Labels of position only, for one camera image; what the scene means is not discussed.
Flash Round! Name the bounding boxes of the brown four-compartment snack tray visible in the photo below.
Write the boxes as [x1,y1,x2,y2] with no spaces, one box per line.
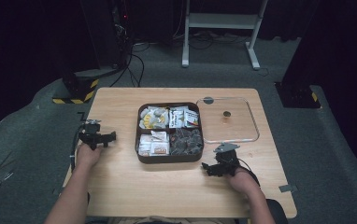
[135,102,205,164]

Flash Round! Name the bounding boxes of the pile of white printed packets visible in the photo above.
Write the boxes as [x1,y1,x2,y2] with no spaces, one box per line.
[168,105,200,129]

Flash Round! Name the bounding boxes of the pile of dark wrapped sweets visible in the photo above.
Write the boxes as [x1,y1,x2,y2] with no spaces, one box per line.
[169,127,204,156]

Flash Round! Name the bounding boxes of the clear square lid with knob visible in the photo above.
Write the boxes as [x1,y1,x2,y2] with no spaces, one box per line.
[195,96,261,145]

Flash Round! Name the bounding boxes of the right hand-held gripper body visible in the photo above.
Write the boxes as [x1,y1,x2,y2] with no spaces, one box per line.
[213,142,241,177]

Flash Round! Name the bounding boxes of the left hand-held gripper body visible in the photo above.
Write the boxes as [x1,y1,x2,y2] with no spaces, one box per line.
[78,119,106,151]

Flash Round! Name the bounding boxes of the white metal desk frame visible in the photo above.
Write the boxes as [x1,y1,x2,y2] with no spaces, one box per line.
[181,0,269,71]

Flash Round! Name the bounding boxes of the pile of yellow grey packets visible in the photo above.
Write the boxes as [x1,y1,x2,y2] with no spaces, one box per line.
[138,105,170,130]

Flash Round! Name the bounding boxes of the right hand-held gripper cable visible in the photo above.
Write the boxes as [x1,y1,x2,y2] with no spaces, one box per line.
[237,158,261,188]

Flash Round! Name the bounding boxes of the person's left hand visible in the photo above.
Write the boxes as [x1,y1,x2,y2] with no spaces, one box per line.
[75,143,105,170]

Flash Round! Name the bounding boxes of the person's right hand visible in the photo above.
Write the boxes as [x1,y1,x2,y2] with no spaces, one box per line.
[226,167,262,198]

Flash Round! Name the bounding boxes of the black yellow striped stand base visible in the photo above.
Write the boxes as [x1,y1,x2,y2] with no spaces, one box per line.
[51,68,117,105]

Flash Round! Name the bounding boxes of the pile of white orange packets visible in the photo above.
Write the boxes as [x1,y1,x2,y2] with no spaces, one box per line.
[137,130,171,157]

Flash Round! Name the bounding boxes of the black floor cables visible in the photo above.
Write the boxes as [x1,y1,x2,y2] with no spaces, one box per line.
[109,31,271,89]

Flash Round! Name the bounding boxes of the grey tape piece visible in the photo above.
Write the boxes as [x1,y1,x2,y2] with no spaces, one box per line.
[278,184,298,193]

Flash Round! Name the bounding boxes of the person's beige clothing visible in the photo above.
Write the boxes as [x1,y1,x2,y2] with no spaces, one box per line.
[107,215,231,224]

